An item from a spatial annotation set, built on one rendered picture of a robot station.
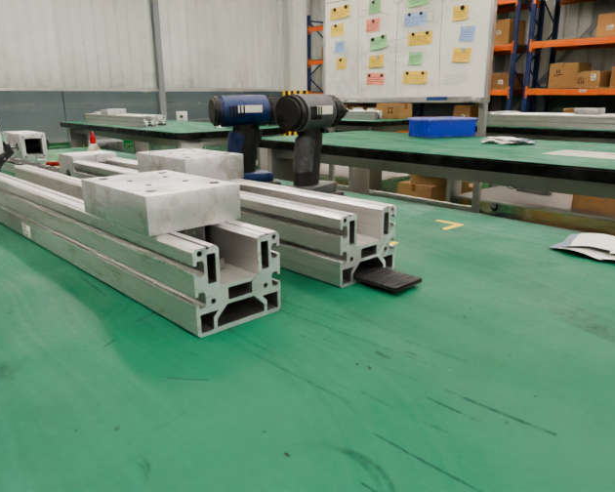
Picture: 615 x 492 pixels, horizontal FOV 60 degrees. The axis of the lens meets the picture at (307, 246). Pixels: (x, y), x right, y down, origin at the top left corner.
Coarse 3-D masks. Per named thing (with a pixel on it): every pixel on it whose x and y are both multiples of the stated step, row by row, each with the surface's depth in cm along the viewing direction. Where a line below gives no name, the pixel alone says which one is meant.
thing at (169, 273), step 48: (0, 192) 91; (48, 192) 76; (48, 240) 77; (96, 240) 63; (144, 240) 53; (192, 240) 50; (240, 240) 54; (144, 288) 56; (192, 288) 48; (240, 288) 54
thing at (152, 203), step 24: (96, 192) 59; (120, 192) 54; (144, 192) 52; (168, 192) 52; (192, 192) 54; (216, 192) 56; (96, 216) 60; (120, 216) 55; (144, 216) 51; (168, 216) 52; (192, 216) 54; (216, 216) 56; (240, 216) 58
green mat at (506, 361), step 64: (0, 256) 76; (448, 256) 74; (512, 256) 73; (576, 256) 73; (0, 320) 54; (64, 320) 53; (128, 320) 53; (256, 320) 53; (320, 320) 53; (384, 320) 53; (448, 320) 53; (512, 320) 52; (576, 320) 52; (0, 384) 42; (64, 384) 41; (128, 384) 41; (192, 384) 41; (256, 384) 41; (320, 384) 41; (384, 384) 41; (448, 384) 41; (512, 384) 41; (576, 384) 41; (0, 448) 34; (64, 448) 34; (128, 448) 34; (192, 448) 34; (256, 448) 34; (320, 448) 34; (384, 448) 34; (448, 448) 34; (512, 448) 33; (576, 448) 33
